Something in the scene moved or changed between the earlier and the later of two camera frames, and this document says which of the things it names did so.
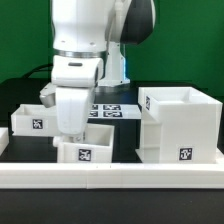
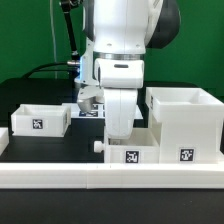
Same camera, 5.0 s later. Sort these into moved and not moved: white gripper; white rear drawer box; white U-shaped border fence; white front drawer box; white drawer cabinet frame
Moved: white front drawer box; white gripper
Not moved: white U-shaped border fence; white rear drawer box; white drawer cabinet frame
